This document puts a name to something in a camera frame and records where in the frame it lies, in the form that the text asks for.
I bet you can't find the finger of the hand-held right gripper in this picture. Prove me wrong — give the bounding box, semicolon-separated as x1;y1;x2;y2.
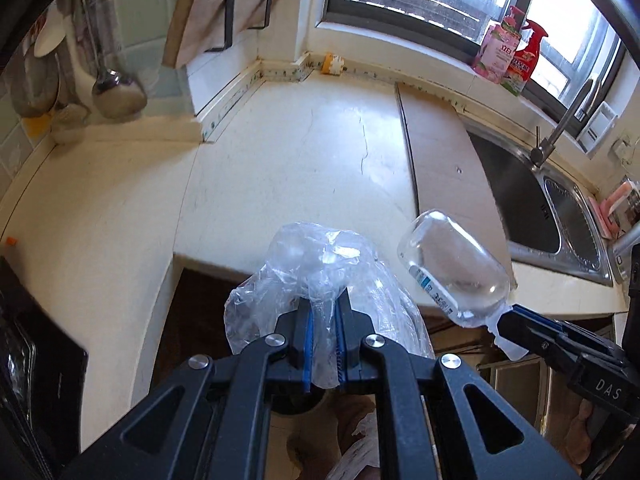
497;312;555;362
506;304;577;337

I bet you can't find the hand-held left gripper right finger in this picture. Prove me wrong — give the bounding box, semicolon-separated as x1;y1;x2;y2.
335;299;583;480

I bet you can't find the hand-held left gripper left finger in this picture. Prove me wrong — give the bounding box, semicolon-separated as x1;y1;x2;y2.
60;299;317;480

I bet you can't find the clear plastic bag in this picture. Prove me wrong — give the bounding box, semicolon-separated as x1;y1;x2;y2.
223;221;435;392

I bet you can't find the clear plastic bottle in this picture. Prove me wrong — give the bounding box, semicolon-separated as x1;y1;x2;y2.
397;210;532;362

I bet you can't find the person's right hand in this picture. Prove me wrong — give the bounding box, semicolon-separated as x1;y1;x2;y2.
562;399;599;467

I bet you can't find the white under-counter appliance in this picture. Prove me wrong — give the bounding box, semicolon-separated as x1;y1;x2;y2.
492;355;557;432

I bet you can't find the steel thermos kettle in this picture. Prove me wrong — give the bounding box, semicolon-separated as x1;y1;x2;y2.
612;232;640;286

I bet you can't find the pink mat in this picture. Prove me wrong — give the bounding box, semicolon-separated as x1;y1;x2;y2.
587;195;621;240

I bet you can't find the steel sink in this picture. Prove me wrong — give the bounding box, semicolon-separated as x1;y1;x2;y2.
462;115;616;288

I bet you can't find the cardboard sheet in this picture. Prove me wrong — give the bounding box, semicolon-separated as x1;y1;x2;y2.
395;81;517;292

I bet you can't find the steel faucet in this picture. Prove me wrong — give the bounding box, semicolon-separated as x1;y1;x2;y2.
530;77;604;169

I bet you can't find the red spray bottle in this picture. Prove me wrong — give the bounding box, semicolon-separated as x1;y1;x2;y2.
502;19;550;97

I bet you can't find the white pipe casing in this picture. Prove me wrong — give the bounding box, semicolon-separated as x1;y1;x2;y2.
187;55;312;144

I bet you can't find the pink dish soap bottle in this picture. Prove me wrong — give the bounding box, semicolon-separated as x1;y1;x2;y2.
472;6;524;84

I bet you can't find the black glass stove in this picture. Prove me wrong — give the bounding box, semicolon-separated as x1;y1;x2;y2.
0;255;90;480

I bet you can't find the steel ladle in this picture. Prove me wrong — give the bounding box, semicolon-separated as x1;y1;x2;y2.
82;0;148;121

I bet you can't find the steel strainer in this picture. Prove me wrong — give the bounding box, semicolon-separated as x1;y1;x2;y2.
10;52;61;119

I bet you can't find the white rice spoon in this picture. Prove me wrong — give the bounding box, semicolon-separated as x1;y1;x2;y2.
34;10;69;59

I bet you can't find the wall socket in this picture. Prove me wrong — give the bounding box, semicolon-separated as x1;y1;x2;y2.
612;132;636;164

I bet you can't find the white wall box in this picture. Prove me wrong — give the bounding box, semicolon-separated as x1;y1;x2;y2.
580;101;620;155

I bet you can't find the black wire kitchen rack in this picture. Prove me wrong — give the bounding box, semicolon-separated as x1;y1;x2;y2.
202;0;275;54

